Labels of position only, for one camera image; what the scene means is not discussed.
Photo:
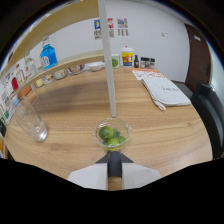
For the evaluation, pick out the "dark lid spice jar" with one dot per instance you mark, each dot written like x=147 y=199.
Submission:
x=147 y=63
x=152 y=63
x=142 y=63

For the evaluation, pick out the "white door sign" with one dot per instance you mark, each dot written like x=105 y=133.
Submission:
x=197 y=37

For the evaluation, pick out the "brown door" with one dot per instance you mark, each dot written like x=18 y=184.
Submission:
x=198 y=60

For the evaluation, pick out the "wall poster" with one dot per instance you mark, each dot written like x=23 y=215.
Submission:
x=97 y=28
x=111 y=27
x=122 y=26

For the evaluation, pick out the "clear drinking glass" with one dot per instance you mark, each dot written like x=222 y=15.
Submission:
x=33 y=126

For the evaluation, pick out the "clear bottle orange cap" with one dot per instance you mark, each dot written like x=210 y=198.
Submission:
x=20 y=76

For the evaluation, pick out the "white wall switch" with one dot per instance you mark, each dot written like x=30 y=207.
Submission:
x=163 y=34

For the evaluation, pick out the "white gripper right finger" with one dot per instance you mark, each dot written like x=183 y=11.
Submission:
x=135 y=173

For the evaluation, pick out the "glass bowl of limes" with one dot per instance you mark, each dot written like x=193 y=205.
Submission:
x=125 y=125

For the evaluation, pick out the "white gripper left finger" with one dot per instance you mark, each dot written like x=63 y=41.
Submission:
x=96 y=175

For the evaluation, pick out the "green lime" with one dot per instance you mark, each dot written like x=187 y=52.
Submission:
x=106 y=132
x=121 y=139
x=113 y=142

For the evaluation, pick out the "bowl with blue rim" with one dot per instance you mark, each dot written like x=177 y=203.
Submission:
x=47 y=79

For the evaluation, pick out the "white mug green print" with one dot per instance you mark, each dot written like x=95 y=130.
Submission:
x=115 y=61

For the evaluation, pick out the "orange printed paper sheet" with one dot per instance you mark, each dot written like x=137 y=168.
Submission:
x=146 y=73

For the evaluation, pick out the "black chair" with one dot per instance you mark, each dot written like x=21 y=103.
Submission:
x=210 y=116

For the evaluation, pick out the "small black bottle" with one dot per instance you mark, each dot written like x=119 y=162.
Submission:
x=136 y=62

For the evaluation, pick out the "white folded cloth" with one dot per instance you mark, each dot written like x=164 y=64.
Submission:
x=166 y=93

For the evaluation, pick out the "blue liquid bottle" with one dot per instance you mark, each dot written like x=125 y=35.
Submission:
x=49 y=58

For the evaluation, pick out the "patterned bowl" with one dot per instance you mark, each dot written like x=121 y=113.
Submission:
x=76 y=69

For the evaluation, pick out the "white wooden two-tier rack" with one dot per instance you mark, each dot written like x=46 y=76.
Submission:
x=108 y=66

